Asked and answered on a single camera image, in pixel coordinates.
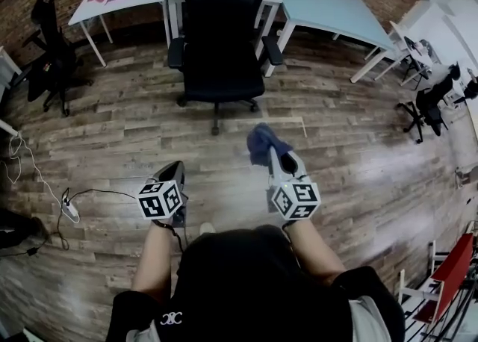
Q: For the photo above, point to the grey top desk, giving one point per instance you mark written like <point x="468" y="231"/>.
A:
<point x="7" y="71"/>

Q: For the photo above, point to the person's left shoe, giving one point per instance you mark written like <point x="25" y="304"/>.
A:
<point x="207" y="227"/>

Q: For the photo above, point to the white power strip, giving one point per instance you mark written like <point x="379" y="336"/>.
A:
<point x="71" y="210"/>

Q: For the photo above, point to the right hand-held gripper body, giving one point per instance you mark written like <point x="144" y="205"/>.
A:
<point x="295" y="198"/>

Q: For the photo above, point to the light blue top table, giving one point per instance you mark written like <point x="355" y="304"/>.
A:
<point x="336" y="15"/>

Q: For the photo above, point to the black metal railing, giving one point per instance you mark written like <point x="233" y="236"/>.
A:
<point x="448" y="318"/>

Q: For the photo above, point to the red desk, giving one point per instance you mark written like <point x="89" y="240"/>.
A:
<point x="448" y="280"/>

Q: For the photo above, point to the blue cloth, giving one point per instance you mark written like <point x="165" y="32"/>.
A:
<point x="263" y="144"/>

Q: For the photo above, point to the black mesh office chair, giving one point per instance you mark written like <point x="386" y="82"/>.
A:
<point x="224" y="34"/>
<point x="433" y="105"/>
<point x="52" y="53"/>

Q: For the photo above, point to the person's left forearm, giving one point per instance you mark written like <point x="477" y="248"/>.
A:
<point x="153" y="258"/>

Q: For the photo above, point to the grey chair armrest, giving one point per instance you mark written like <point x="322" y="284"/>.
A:
<point x="175" y="53"/>
<point x="273" y="50"/>

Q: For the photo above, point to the black power adapter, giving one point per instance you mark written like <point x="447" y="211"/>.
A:
<point x="31" y="251"/>

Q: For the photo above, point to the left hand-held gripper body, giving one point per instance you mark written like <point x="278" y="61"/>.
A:
<point x="160" y="202"/>

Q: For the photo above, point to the person's right forearm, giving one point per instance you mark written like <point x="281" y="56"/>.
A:
<point x="317" y="251"/>

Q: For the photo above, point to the small white table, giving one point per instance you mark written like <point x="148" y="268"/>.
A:
<point x="411" y="45"/>

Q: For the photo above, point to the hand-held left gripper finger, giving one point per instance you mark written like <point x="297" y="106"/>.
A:
<point x="164" y="173"/>
<point x="180" y="174"/>

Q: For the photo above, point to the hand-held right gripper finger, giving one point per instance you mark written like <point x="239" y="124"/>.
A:
<point x="298" y="165"/>
<point x="274" y="167"/>

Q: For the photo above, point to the person's black clothing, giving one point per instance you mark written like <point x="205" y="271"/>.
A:
<point x="254" y="280"/>

